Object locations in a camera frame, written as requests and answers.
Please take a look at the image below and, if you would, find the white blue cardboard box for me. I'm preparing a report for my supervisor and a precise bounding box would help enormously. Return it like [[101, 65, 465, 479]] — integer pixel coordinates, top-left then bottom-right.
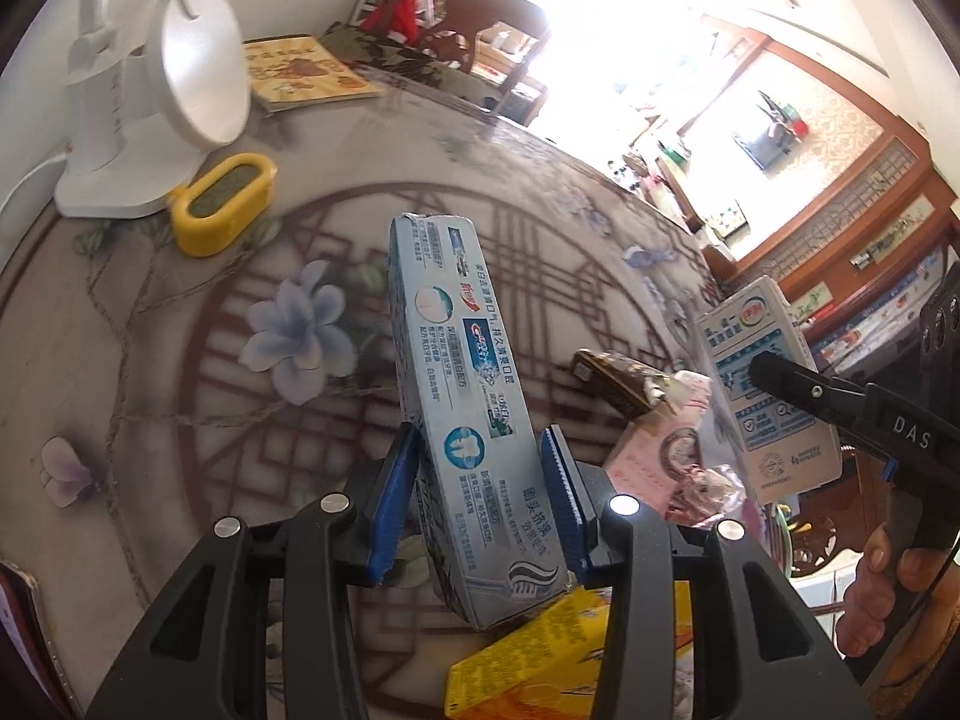
[[694, 275, 845, 507]]

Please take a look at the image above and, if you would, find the blue white toothpaste box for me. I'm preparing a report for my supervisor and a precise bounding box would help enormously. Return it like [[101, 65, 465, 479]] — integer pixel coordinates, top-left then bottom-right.
[[388, 214, 571, 632]]

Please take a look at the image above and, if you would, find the orange picture book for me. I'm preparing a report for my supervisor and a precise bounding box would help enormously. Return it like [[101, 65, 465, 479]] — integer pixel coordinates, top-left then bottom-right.
[[241, 35, 387, 113]]

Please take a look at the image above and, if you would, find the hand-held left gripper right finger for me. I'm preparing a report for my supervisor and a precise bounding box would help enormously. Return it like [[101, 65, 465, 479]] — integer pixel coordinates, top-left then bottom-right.
[[540, 424, 875, 720]]

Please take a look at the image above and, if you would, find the dark red flat object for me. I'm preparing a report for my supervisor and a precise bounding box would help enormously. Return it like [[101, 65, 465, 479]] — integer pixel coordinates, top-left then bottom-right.
[[0, 559, 76, 720]]

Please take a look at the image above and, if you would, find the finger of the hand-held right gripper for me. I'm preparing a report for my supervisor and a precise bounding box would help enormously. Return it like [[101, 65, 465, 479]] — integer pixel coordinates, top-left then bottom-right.
[[748, 351, 869, 452]]

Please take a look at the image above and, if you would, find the white lamp cable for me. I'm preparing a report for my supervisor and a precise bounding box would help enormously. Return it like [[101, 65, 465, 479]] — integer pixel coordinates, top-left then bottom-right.
[[0, 148, 72, 220]]

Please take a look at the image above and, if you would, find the clear pink plastic wrapper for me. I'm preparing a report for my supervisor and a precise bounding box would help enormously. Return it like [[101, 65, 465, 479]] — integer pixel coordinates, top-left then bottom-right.
[[664, 461, 747, 526]]

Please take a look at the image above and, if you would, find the wooden dining chair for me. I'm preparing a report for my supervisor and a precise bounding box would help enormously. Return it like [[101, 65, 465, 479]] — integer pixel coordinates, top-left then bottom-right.
[[379, 0, 552, 125]]

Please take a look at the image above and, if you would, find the yellow oval case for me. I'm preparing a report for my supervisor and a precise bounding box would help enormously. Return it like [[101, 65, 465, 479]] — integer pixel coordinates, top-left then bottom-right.
[[171, 154, 278, 257]]

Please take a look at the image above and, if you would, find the brown snack packet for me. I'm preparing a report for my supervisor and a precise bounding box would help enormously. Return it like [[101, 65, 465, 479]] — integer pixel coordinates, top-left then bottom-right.
[[571, 349, 676, 421]]

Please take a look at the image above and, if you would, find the pink white carton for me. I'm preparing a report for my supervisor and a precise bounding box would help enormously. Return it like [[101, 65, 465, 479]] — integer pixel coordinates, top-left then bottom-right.
[[604, 371, 713, 518]]

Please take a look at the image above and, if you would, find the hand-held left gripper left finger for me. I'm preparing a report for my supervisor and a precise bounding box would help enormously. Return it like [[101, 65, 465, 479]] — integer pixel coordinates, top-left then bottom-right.
[[86, 424, 421, 720]]

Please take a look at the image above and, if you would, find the floral chair cushion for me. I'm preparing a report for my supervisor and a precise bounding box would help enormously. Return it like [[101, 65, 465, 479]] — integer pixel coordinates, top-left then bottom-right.
[[319, 21, 481, 102]]

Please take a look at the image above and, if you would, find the person's right hand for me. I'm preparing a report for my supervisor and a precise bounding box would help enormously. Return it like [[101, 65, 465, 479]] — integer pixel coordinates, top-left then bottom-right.
[[834, 521, 960, 661]]

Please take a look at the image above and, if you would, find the yellow orange cardboard box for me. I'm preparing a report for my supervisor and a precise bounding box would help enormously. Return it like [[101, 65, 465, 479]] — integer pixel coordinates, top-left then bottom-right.
[[444, 581, 695, 720]]

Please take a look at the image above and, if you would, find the white desk lamp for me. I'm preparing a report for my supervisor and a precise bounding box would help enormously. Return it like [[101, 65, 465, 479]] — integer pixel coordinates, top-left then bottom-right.
[[54, 0, 252, 218]]

